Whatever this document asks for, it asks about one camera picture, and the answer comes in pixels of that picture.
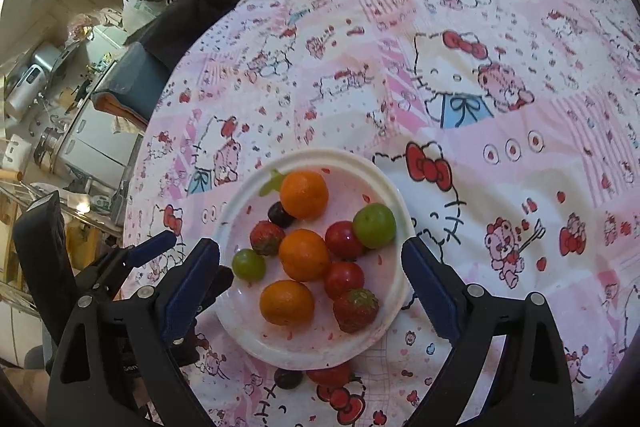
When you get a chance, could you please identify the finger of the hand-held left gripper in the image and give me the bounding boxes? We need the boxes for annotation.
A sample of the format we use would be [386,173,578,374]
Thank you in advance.
[197,267,234,312]
[82,231,177,294]

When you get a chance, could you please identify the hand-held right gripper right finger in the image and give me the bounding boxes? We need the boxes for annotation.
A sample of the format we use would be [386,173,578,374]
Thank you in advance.
[400,237,576,427]

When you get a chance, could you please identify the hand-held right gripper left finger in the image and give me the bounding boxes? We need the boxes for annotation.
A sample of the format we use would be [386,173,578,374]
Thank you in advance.
[47,237,221,427]

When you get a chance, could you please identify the green grape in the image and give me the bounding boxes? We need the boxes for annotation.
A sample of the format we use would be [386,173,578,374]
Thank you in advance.
[352,203,397,249]
[231,248,267,283]

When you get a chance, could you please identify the red strawberry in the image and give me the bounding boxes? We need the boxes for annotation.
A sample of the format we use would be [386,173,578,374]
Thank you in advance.
[249,220,287,257]
[332,288,380,334]

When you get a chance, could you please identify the mandarin orange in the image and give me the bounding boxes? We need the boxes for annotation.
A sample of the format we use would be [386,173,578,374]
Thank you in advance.
[278,228,332,283]
[279,170,329,220]
[259,279,316,327]

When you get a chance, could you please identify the red cherry tomato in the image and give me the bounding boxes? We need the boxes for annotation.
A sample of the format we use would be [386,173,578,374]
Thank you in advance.
[306,361,355,386]
[323,262,366,301]
[325,221,365,259]

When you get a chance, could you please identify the pink strawberry-print plate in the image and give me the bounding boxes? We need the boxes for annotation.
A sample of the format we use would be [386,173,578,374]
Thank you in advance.
[212,148,413,371]

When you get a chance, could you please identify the dark grape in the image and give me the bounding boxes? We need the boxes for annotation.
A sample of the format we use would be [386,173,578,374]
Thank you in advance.
[274,368,304,391]
[268,202,297,229]

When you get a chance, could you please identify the metal pot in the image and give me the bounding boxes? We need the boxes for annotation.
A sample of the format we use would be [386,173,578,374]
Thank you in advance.
[34,127,67,172]

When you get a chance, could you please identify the white cabinet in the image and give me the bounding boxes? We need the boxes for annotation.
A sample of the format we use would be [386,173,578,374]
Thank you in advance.
[62,99,146,182]

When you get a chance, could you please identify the blue and orange cushion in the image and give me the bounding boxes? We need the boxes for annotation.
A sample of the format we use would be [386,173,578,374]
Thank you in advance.
[91,43,170,130]

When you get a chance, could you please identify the silver rice cooker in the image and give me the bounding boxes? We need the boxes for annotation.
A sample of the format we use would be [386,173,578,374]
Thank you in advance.
[4,59,52,120]

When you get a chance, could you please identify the white plastic bag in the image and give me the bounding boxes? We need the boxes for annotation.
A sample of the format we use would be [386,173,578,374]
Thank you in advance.
[121,0,153,35]

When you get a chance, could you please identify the pink cartoon printed blanket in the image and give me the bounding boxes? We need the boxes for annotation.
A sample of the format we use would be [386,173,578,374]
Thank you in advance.
[120,0,640,427]

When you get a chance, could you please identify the metal wire rack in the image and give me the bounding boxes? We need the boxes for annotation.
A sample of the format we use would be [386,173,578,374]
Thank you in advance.
[0,179,123,238]

